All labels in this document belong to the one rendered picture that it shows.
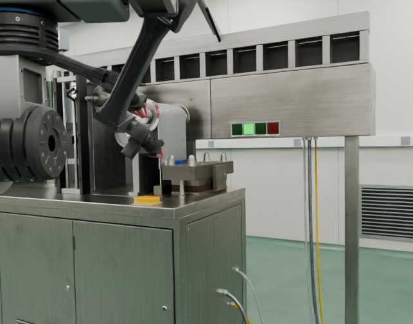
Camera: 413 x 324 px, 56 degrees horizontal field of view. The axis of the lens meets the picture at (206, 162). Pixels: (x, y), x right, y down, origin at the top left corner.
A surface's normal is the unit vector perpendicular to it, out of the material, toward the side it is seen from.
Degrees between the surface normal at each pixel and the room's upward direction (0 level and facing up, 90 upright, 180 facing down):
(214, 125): 90
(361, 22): 90
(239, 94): 90
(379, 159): 90
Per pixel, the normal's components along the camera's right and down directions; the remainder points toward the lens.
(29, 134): -0.05, -0.16
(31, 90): 1.00, -0.02
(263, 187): -0.47, 0.06
